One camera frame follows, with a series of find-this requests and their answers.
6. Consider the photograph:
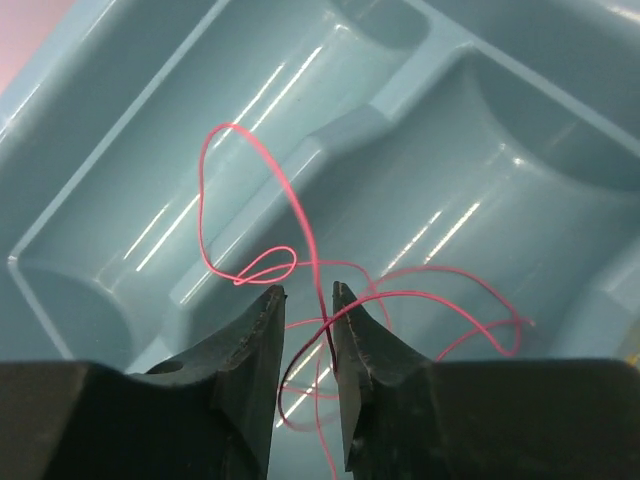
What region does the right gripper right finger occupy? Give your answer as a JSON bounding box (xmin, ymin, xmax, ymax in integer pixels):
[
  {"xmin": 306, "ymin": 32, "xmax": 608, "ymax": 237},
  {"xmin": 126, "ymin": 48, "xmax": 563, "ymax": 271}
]
[{"xmin": 333, "ymin": 282, "xmax": 639, "ymax": 479}]

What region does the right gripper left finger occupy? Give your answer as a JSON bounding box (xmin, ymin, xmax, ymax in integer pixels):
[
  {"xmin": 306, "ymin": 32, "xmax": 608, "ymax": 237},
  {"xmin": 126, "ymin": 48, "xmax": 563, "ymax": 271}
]
[{"xmin": 1, "ymin": 285, "xmax": 286, "ymax": 479}]

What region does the teal plastic tray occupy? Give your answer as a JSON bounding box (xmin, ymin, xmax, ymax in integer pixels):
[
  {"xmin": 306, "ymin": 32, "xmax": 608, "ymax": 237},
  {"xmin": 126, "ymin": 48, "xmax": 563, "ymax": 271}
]
[{"xmin": 1, "ymin": 1, "xmax": 639, "ymax": 479}]

